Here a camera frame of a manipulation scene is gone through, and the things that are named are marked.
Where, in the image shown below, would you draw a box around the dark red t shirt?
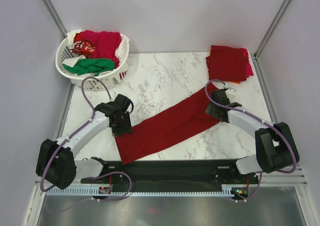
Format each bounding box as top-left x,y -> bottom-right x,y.
115,88 -> 219,165

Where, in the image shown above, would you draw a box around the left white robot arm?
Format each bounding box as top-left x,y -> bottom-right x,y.
35,94 -> 134,190

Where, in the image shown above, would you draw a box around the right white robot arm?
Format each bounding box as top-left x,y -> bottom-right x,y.
206,89 -> 300,183

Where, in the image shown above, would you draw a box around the folded dark red shirt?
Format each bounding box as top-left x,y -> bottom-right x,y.
205,45 -> 247,82

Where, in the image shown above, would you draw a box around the white laundry basket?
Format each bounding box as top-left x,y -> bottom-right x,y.
55,30 -> 130,88

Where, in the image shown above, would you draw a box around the folded pink shirt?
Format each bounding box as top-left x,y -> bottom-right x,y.
243,49 -> 254,78

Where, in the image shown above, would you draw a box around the green shirt in basket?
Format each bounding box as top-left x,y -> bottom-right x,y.
62,57 -> 116,76

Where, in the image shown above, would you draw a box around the white shirt in basket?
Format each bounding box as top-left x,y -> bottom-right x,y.
66,30 -> 130,66

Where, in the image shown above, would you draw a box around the red printed shirt in basket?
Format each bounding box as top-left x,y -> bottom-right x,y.
71,33 -> 96,58

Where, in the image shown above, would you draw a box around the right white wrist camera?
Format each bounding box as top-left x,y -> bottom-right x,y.
223,86 -> 237,101

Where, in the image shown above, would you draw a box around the right aluminium table rail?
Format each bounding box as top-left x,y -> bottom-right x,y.
250,53 -> 280,123

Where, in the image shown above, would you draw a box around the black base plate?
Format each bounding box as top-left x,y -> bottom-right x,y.
81,160 -> 258,193

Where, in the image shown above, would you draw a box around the slotted cable duct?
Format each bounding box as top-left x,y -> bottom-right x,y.
46,185 -> 232,197

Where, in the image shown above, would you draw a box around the aluminium rail bars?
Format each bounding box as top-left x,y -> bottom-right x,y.
34,166 -> 308,187

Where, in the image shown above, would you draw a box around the right aluminium frame post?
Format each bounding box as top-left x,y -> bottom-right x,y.
253,0 -> 293,59

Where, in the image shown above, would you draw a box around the aluminium frame post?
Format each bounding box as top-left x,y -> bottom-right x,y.
41,0 -> 67,38
253,0 -> 293,59

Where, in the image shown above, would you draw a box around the left aluminium frame post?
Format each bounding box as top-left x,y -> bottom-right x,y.
41,0 -> 67,38

